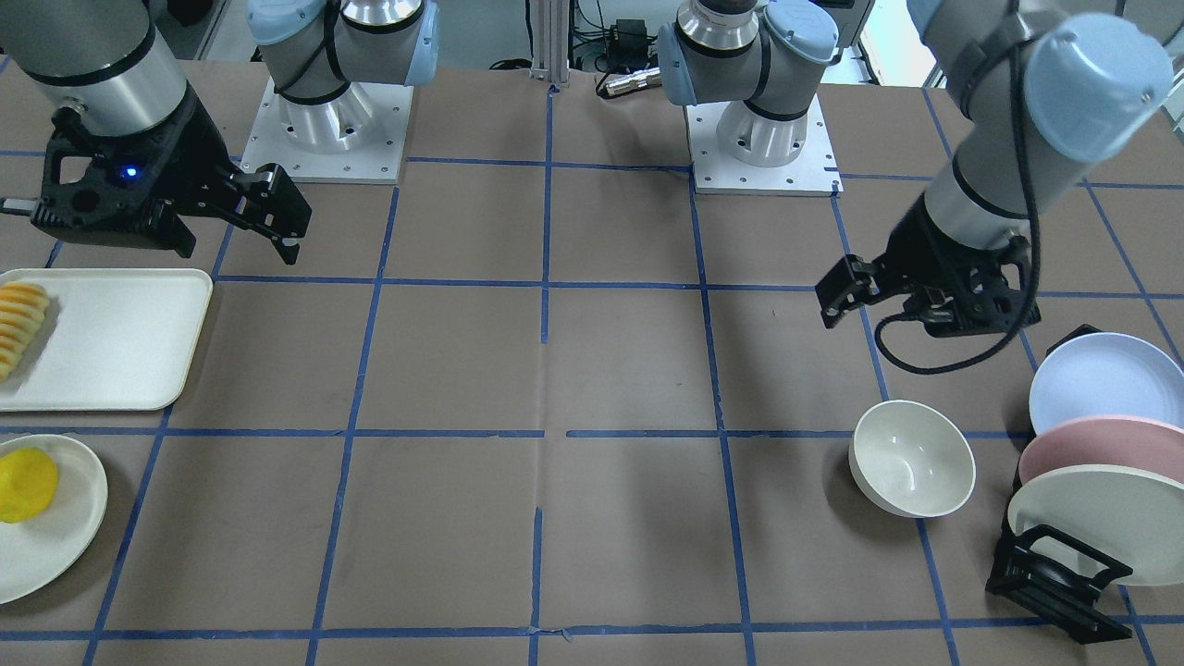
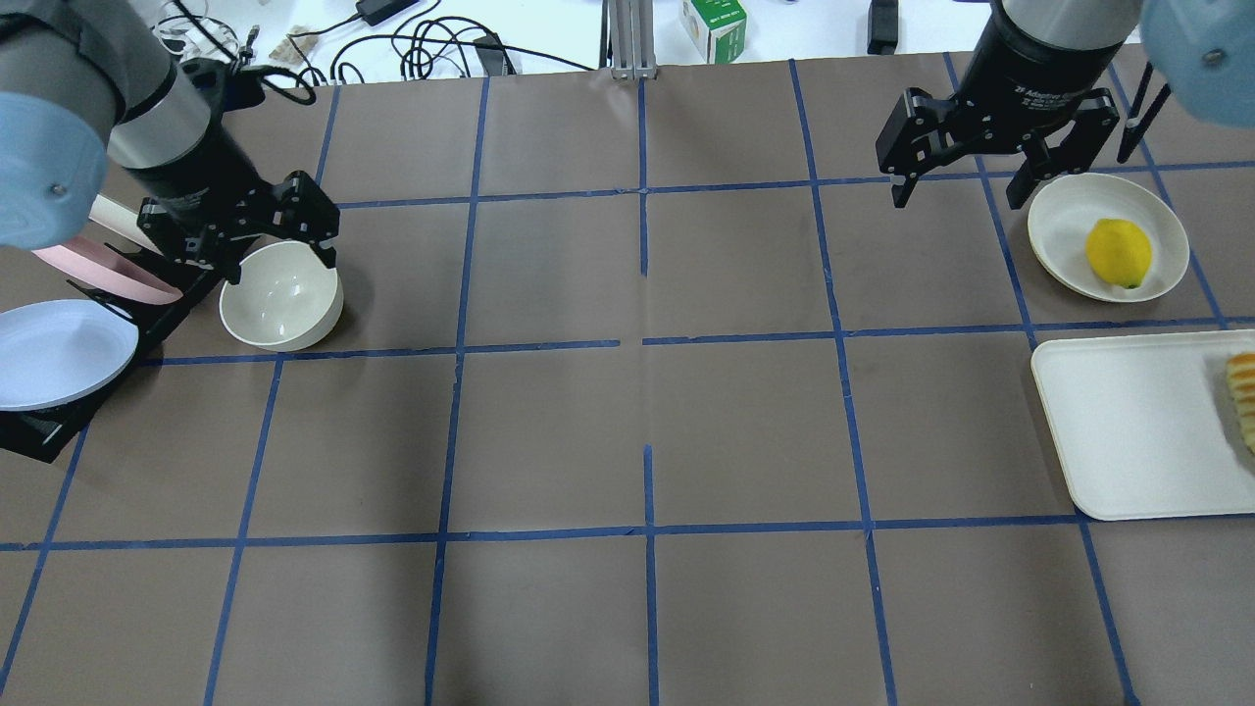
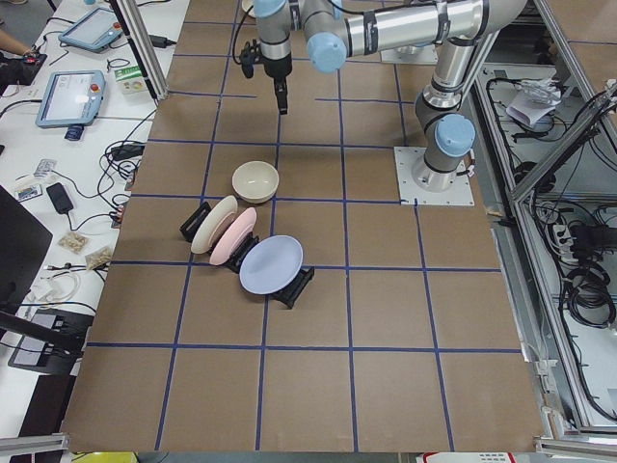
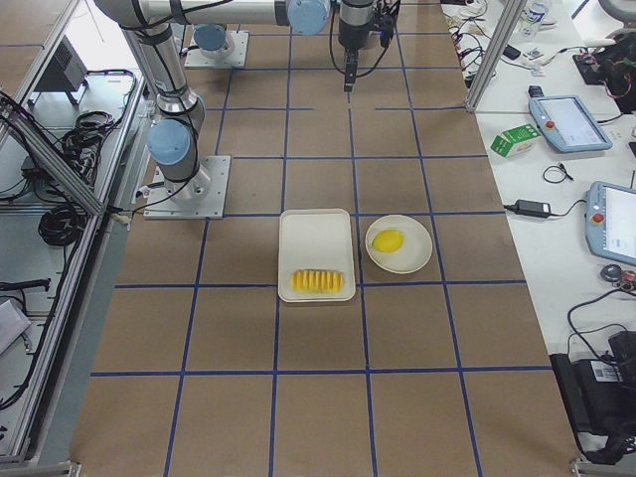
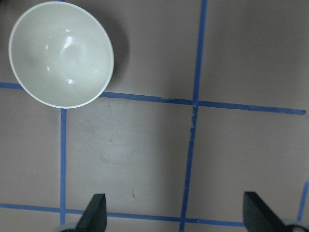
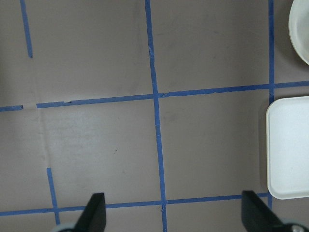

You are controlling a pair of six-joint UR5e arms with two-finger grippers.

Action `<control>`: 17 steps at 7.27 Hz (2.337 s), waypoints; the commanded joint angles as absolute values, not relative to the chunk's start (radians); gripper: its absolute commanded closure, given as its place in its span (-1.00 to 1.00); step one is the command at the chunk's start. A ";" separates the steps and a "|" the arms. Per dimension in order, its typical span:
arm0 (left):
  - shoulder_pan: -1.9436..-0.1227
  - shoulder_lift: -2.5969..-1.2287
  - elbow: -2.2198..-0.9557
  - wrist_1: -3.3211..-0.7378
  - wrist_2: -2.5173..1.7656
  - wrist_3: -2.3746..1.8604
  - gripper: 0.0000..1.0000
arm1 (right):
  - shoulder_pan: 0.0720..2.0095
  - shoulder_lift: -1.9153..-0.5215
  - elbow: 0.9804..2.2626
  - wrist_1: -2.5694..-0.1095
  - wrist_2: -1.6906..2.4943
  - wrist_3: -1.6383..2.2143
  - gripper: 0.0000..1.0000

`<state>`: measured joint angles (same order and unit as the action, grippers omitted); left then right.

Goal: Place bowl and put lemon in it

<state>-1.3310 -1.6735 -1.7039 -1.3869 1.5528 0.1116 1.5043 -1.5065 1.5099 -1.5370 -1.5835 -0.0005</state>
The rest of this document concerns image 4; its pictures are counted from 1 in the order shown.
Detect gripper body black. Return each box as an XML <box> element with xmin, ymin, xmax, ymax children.
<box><xmin>338</xmin><ymin>17</ymin><xmax>371</xmax><ymax>50</ymax></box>

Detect yellow lemon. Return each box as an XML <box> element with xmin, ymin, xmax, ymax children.
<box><xmin>372</xmin><ymin>229</ymin><xmax>404</xmax><ymax>253</ymax></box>

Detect cream rectangular tray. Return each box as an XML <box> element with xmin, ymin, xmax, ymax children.
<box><xmin>278</xmin><ymin>209</ymin><xmax>356</xmax><ymax>303</ymax></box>

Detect green white carton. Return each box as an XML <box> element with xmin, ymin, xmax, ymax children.
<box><xmin>490</xmin><ymin>123</ymin><xmax>541</xmax><ymax>158</ymax></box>

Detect cream round plate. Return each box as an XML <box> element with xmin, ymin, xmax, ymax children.
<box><xmin>365</xmin><ymin>215</ymin><xmax>432</xmax><ymax>274</ymax></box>

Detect blue teach pendant upper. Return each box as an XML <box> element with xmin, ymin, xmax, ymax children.
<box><xmin>529</xmin><ymin>95</ymin><xmax>613</xmax><ymax>153</ymax></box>

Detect blue teach pendant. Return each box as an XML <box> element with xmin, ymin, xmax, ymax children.
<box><xmin>529</xmin><ymin>95</ymin><xmax>613</xmax><ymax>153</ymax></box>
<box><xmin>585</xmin><ymin>181</ymin><xmax>636</xmax><ymax>265</ymax></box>

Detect sliced yellow fruit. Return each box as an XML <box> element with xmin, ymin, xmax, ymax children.
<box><xmin>290</xmin><ymin>269</ymin><xmax>344</xmax><ymax>294</ymax></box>

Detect black power adapter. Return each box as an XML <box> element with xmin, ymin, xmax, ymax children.
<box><xmin>504</xmin><ymin>199</ymin><xmax>552</xmax><ymax>219</ymax></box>

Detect grey electronics box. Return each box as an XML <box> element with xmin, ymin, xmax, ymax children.
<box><xmin>28</xmin><ymin>36</ymin><xmax>87</xmax><ymax>106</ymax></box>

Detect blue teach pendant lower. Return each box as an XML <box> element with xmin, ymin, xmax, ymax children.
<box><xmin>585</xmin><ymin>181</ymin><xmax>636</xmax><ymax>265</ymax></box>

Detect aluminium frame post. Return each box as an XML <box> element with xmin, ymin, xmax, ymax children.
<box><xmin>465</xmin><ymin>0</ymin><xmax>526</xmax><ymax>112</ymax></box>

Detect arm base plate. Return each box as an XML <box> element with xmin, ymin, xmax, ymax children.
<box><xmin>143</xmin><ymin>155</ymin><xmax>231</xmax><ymax>220</ymax></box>
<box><xmin>185</xmin><ymin>29</ymin><xmax>249</xmax><ymax>70</ymax></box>

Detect small black cable loop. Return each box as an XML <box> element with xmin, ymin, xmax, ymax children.
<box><xmin>542</xmin><ymin>162</ymin><xmax>573</xmax><ymax>184</ymax></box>

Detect black cable bundle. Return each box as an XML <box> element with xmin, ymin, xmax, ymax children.
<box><xmin>38</xmin><ymin>204</ymin><xmax>85</xmax><ymax>247</ymax></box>

